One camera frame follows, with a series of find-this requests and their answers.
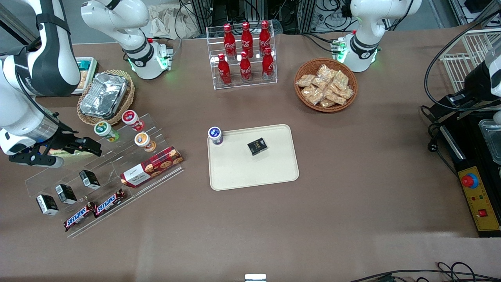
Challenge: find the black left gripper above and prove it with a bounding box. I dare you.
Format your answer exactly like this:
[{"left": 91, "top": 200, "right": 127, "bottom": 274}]
[{"left": 422, "top": 63, "right": 494, "bottom": 114}]

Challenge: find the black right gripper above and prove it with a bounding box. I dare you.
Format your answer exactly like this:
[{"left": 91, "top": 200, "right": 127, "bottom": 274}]
[{"left": 9, "top": 131, "right": 103, "bottom": 168}]

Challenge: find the sandwich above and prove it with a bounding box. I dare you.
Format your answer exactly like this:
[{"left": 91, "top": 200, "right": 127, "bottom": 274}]
[{"left": 46, "top": 147, "right": 92, "bottom": 158}]

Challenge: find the beige plastic tray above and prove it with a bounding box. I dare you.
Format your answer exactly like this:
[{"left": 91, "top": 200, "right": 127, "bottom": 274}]
[{"left": 207, "top": 124, "right": 300, "bottom": 192}]

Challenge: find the small black tissue pack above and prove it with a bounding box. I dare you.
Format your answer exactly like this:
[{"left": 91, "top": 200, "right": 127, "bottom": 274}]
[
  {"left": 55, "top": 184, "right": 77, "bottom": 204},
  {"left": 36, "top": 194, "right": 59, "bottom": 216},
  {"left": 79, "top": 170, "right": 101, "bottom": 190},
  {"left": 247, "top": 137, "right": 268, "bottom": 156}
]

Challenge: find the oval wicker basket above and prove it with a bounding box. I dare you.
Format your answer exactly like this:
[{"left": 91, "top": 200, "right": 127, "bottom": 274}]
[{"left": 77, "top": 70, "right": 135, "bottom": 126}]

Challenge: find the green lid yogurt cup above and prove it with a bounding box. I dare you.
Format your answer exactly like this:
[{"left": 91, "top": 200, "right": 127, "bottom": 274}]
[{"left": 94, "top": 121, "right": 120, "bottom": 143}]

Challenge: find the black machine with yellow panel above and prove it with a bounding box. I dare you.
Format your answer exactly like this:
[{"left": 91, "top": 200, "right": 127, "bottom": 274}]
[{"left": 438, "top": 112, "right": 501, "bottom": 238}]

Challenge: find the clear acrylic stepped display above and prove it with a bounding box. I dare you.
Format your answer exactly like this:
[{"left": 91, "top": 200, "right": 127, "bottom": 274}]
[{"left": 24, "top": 113, "right": 184, "bottom": 239}]

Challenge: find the steel pan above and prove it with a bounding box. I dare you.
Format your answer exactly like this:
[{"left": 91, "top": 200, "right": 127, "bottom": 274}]
[{"left": 478, "top": 119, "right": 501, "bottom": 165}]

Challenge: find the Snickers chocolate bar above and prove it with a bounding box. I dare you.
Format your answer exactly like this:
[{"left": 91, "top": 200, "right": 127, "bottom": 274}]
[
  {"left": 93, "top": 189, "right": 126, "bottom": 218},
  {"left": 63, "top": 203, "right": 96, "bottom": 231}
]

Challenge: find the aluminium foil container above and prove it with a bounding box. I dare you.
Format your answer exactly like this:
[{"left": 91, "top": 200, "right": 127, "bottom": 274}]
[{"left": 80, "top": 72, "right": 130, "bottom": 120}]

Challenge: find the red lid yogurt cup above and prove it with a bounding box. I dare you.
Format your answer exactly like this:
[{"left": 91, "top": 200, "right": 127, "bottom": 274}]
[{"left": 121, "top": 110, "right": 144, "bottom": 132}]

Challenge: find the orange lid yogurt cup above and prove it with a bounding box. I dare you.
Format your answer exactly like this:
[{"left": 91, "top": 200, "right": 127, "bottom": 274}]
[{"left": 134, "top": 132, "right": 156, "bottom": 152}]

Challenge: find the white plastic bin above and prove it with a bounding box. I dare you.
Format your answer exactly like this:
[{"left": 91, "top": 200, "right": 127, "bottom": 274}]
[{"left": 72, "top": 57, "right": 99, "bottom": 96}]

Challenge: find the red plaid cookie box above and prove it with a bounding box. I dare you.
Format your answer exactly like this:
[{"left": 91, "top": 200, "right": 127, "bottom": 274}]
[{"left": 120, "top": 146, "right": 184, "bottom": 188}]

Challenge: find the grey metal bar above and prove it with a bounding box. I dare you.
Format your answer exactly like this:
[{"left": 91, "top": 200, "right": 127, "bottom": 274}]
[{"left": 0, "top": 4, "right": 36, "bottom": 44}]

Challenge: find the round wicker basket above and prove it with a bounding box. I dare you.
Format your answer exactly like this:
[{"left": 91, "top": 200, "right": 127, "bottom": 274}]
[{"left": 294, "top": 58, "right": 359, "bottom": 113}]

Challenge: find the purple lid yogurt cup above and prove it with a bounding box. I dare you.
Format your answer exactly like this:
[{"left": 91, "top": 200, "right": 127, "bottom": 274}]
[{"left": 208, "top": 126, "right": 224, "bottom": 146}]

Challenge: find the beige cloth bag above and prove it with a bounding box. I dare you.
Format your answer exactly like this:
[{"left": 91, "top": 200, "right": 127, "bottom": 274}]
[{"left": 151, "top": 6, "right": 200, "bottom": 40}]

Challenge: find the red cola bottle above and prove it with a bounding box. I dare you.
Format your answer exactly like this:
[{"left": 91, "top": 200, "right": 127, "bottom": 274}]
[
  {"left": 240, "top": 22, "right": 254, "bottom": 58},
  {"left": 261, "top": 47, "right": 275, "bottom": 81},
  {"left": 239, "top": 51, "right": 253, "bottom": 83},
  {"left": 217, "top": 53, "right": 232, "bottom": 86},
  {"left": 223, "top": 23, "right": 237, "bottom": 60},
  {"left": 259, "top": 20, "right": 272, "bottom": 55}
]

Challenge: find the clear acrylic bottle rack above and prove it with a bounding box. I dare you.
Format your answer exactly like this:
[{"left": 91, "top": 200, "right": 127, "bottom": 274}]
[{"left": 206, "top": 22, "right": 278, "bottom": 90}]

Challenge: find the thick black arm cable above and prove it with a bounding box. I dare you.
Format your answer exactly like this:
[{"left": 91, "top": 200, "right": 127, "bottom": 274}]
[{"left": 425, "top": 12, "right": 501, "bottom": 112}]

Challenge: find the white wire rack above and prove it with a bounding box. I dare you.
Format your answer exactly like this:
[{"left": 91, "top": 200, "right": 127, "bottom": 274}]
[{"left": 439, "top": 28, "right": 501, "bottom": 94}]

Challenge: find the black power cable with plug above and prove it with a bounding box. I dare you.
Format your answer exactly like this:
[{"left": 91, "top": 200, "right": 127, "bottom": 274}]
[{"left": 420, "top": 105, "right": 462, "bottom": 177}]

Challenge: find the dark equipment rack with cables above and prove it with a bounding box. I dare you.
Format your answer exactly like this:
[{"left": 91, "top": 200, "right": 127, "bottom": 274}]
[{"left": 180, "top": 0, "right": 353, "bottom": 35}]

